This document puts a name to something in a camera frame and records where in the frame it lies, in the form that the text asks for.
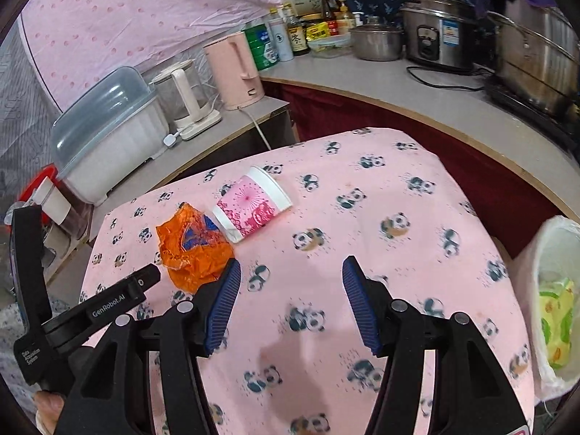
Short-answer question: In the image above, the small orange bag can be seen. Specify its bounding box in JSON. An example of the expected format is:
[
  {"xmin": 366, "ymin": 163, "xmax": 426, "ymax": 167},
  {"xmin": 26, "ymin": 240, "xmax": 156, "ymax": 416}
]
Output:
[{"xmin": 155, "ymin": 202, "xmax": 235, "ymax": 294}]

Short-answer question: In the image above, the large steel steamer pot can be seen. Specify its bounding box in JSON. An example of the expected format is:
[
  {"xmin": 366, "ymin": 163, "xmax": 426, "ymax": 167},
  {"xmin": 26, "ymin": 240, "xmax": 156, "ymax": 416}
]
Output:
[{"xmin": 487, "ymin": 0, "xmax": 580, "ymax": 116}]

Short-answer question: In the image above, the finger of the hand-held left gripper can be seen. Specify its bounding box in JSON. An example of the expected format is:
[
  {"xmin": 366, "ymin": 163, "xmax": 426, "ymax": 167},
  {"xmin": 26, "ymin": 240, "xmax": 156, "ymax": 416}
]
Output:
[{"xmin": 131, "ymin": 265, "xmax": 161, "ymax": 302}]

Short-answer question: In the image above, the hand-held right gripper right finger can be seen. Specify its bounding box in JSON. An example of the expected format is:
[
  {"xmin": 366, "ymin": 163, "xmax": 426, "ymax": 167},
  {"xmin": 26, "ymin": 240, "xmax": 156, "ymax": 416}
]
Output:
[{"xmin": 342, "ymin": 256, "xmax": 535, "ymax": 435}]

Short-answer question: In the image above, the green and yellow packet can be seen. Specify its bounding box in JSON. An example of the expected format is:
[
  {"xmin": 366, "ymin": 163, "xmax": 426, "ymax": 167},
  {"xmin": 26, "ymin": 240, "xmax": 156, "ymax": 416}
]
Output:
[{"xmin": 537, "ymin": 276, "xmax": 576, "ymax": 370}]

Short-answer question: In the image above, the black power cable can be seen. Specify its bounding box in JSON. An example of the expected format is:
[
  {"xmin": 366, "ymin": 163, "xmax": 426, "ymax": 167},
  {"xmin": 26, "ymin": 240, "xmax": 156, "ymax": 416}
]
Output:
[{"xmin": 405, "ymin": 66, "xmax": 492, "ymax": 91}]

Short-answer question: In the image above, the soy sauce bottle white label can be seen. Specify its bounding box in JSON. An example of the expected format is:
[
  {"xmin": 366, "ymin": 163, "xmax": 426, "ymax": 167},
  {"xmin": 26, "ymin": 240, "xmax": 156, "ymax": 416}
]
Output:
[{"xmin": 285, "ymin": 7, "xmax": 311, "ymax": 57}]

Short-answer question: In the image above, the green tin can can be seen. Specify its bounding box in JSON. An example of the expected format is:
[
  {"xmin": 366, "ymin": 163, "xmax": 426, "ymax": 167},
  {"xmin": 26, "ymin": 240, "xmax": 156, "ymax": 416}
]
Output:
[{"xmin": 242, "ymin": 22, "xmax": 279, "ymax": 72}]

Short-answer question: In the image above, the black induction cooker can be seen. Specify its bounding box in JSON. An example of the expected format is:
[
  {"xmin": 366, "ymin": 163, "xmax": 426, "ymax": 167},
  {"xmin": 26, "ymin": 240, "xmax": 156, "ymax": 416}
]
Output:
[{"xmin": 482, "ymin": 72, "xmax": 580, "ymax": 146}]

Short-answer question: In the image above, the pink paper cup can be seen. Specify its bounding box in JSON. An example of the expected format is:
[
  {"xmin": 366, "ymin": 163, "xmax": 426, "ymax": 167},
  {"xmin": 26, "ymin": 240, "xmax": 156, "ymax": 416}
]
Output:
[{"xmin": 212, "ymin": 165, "xmax": 293, "ymax": 244}]

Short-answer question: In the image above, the bin with white liner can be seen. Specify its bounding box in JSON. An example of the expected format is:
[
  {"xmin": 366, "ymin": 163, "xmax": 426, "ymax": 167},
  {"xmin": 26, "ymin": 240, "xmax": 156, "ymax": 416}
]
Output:
[{"xmin": 512, "ymin": 215, "xmax": 580, "ymax": 404}]

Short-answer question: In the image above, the white carton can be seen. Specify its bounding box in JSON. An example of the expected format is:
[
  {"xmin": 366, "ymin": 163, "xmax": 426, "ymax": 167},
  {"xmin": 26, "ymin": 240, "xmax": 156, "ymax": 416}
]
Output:
[{"xmin": 277, "ymin": 0, "xmax": 320, "ymax": 16}]

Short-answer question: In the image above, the small steel pot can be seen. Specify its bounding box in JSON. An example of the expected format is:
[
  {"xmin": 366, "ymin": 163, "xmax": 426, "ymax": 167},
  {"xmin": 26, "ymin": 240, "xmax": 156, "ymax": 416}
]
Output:
[{"xmin": 348, "ymin": 16, "xmax": 405, "ymax": 62}]

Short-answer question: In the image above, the red plastic container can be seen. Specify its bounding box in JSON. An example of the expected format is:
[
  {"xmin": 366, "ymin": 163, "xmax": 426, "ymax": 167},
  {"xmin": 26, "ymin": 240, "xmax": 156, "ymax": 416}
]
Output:
[{"xmin": 18, "ymin": 165, "xmax": 59, "ymax": 204}]

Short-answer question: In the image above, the white box with clear lid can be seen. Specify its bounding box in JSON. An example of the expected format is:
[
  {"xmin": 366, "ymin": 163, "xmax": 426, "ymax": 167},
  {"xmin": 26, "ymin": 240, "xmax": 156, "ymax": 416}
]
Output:
[{"xmin": 50, "ymin": 66, "xmax": 170, "ymax": 204}]

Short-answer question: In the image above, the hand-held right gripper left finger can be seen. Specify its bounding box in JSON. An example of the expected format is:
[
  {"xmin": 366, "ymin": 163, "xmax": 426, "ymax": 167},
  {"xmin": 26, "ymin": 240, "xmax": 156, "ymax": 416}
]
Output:
[{"xmin": 54, "ymin": 257, "xmax": 242, "ymax": 435}]

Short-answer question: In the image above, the person's left hand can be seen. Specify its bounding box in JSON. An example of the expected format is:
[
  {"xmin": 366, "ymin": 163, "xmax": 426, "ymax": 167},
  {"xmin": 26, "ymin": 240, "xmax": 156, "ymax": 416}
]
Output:
[{"xmin": 34, "ymin": 390, "xmax": 69, "ymax": 435}]

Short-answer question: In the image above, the pink panda print cloth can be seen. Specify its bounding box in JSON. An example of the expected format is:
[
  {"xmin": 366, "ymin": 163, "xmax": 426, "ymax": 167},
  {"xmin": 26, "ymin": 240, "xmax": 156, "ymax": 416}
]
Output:
[{"xmin": 79, "ymin": 127, "xmax": 538, "ymax": 435}]

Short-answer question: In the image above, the steel rice cooker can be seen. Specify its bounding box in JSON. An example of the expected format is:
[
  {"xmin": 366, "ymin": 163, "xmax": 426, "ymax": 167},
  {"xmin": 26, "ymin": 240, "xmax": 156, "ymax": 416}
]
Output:
[{"xmin": 400, "ymin": 0, "xmax": 481, "ymax": 72}]

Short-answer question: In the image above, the red cloth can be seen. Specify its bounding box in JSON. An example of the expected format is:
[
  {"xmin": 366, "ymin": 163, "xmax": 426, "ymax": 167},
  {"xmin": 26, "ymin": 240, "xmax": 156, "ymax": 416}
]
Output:
[{"xmin": 263, "ymin": 79, "xmax": 572, "ymax": 259}]

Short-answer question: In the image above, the jar with white lid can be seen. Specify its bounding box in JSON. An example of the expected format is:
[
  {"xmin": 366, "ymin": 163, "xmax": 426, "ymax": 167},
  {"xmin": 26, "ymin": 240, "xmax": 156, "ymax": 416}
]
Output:
[{"xmin": 34, "ymin": 179, "xmax": 91, "ymax": 241}]

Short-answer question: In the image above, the white and blue tumbler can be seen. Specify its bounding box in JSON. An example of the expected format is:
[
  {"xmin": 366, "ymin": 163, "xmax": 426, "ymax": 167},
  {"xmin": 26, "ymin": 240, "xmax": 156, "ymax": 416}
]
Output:
[{"xmin": 267, "ymin": 18, "xmax": 294, "ymax": 62}]

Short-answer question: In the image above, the white kettle cord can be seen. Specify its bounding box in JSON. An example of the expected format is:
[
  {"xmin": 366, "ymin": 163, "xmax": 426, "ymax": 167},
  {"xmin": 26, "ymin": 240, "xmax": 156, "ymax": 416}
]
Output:
[{"xmin": 247, "ymin": 106, "xmax": 273, "ymax": 152}]

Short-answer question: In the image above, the pink electric kettle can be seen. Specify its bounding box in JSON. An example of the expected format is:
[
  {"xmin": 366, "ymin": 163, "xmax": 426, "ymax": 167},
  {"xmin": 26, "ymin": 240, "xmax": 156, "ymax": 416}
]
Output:
[{"xmin": 202, "ymin": 32, "xmax": 266, "ymax": 111}]

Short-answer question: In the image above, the yellow sauce bottle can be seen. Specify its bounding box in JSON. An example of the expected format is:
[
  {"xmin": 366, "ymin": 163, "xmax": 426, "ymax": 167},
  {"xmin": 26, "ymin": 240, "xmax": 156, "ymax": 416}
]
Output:
[{"xmin": 337, "ymin": 0, "xmax": 356, "ymax": 33}]

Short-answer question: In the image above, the pink dotted curtain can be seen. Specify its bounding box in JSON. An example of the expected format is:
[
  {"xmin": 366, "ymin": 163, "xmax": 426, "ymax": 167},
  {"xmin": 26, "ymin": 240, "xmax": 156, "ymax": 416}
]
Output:
[{"xmin": 18, "ymin": 0, "xmax": 336, "ymax": 114}]

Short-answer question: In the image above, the glass kettle with white handle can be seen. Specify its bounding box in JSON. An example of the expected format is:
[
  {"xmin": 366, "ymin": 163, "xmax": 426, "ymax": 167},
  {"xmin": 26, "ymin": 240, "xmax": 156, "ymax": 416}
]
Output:
[{"xmin": 149, "ymin": 59, "xmax": 223, "ymax": 141}]

